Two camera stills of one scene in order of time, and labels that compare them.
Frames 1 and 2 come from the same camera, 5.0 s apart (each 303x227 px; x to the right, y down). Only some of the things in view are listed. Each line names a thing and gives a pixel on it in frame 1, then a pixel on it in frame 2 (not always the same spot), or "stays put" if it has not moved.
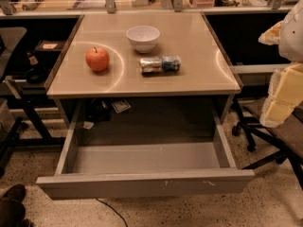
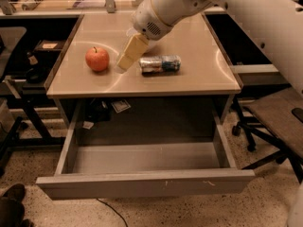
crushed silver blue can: (160, 65) stays put
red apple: (98, 59) stays put
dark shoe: (12, 210) stays put
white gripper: (292, 37) -> (148, 20)
